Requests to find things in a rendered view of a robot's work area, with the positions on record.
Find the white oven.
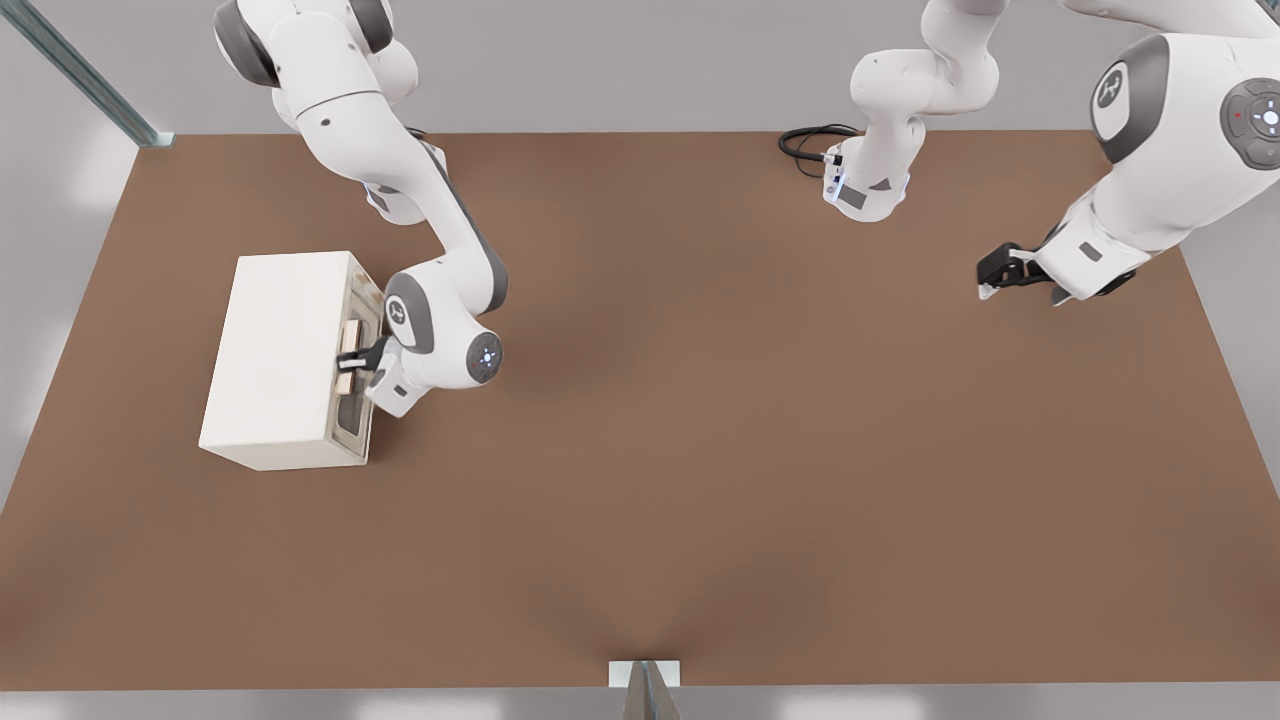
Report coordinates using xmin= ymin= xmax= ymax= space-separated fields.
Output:
xmin=198 ymin=250 xmax=387 ymax=472

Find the pale oven door handle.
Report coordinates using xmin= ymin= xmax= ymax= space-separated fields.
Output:
xmin=334 ymin=319 xmax=362 ymax=397

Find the black cable loop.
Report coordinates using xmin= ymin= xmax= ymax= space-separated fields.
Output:
xmin=778 ymin=124 xmax=863 ymax=182

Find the white oven door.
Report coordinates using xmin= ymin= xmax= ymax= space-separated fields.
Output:
xmin=329 ymin=262 xmax=387 ymax=467

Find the silver frame post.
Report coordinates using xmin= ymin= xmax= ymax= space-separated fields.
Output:
xmin=608 ymin=659 xmax=682 ymax=720
xmin=0 ymin=0 xmax=176 ymax=150

